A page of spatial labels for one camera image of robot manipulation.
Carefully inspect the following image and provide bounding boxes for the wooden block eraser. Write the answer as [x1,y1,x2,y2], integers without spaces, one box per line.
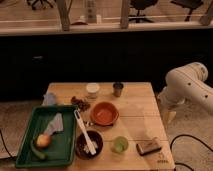
[136,137,162,156]

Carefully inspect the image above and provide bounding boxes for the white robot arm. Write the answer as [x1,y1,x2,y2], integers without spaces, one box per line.
[158,62,213,125]

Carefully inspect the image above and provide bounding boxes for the red bowl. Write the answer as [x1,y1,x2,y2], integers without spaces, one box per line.
[90,102,119,126]

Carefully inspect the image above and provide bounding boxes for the dark brown bowl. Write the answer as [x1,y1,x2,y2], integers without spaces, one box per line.
[75,130,103,160]

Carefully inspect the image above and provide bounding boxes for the dark metal cup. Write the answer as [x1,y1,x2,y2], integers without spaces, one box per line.
[113,82,124,97]

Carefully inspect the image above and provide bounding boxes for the white cup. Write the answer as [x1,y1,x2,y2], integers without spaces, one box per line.
[86,83,100,99]

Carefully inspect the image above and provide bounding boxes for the brown dried fruit pile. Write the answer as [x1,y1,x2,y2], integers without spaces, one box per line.
[71,96,90,112]

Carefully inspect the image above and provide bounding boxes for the small metal object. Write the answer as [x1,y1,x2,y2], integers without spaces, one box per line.
[84,121,94,127]

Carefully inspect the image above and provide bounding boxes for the blue crumpled cloth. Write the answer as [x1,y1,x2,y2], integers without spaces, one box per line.
[42,93,56,106]

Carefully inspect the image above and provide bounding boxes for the green plastic cup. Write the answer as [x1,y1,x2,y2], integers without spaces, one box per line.
[112,136,129,153]

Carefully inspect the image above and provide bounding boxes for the grey cloth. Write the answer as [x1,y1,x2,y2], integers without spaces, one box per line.
[44,113,64,135]

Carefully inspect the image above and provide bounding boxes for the white spatula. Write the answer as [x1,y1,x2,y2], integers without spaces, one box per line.
[74,110,96,155]

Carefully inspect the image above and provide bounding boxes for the green plastic tray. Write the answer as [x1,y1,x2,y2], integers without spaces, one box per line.
[15,106,76,168]

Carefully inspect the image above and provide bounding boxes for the red yellow apple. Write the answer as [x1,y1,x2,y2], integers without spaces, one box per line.
[36,134,51,148]

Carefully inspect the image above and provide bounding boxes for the black office chair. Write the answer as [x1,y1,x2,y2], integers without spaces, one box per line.
[26,0,53,10]
[129,0,158,23]
[171,0,204,22]

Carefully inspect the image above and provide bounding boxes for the green cucumber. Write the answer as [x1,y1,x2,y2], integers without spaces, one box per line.
[30,141,47,160]

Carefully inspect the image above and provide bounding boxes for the black office chair left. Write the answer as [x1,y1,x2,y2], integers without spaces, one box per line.
[26,0,53,10]

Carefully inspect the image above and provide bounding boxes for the black office chair right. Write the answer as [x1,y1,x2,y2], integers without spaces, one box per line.
[171,0,204,22]

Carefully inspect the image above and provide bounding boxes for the black cable left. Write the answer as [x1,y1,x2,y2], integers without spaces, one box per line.
[0,129,16,162]

